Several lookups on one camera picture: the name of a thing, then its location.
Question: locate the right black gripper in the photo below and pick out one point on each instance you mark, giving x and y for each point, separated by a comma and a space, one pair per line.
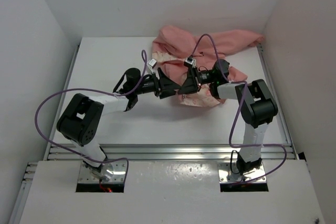
190, 85

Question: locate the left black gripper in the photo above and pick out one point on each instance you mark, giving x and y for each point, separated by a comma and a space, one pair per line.
169, 85

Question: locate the pink hooded zip jacket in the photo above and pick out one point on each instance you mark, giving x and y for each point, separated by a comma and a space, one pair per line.
173, 45

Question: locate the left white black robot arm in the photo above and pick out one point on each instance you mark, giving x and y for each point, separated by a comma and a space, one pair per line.
79, 121

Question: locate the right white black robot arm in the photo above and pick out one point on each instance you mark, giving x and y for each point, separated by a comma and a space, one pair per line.
256, 105

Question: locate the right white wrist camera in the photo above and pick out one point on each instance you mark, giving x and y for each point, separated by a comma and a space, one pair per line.
190, 62

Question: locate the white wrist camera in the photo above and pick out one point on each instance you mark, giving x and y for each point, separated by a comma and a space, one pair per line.
152, 63
190, 62

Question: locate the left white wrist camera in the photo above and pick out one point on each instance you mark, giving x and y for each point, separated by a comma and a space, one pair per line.
152, 63

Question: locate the aluminium front rail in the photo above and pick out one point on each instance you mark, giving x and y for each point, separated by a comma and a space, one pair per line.
169, 152

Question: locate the right aluminium side rail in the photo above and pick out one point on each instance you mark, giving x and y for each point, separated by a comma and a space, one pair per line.
281, 121

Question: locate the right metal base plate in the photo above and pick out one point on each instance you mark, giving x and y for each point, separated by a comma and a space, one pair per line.
228, 174

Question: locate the metal base plate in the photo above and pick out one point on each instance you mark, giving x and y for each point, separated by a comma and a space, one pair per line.
228, 174
111, 173

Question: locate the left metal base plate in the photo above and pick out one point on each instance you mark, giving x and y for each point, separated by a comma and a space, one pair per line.
111, 173

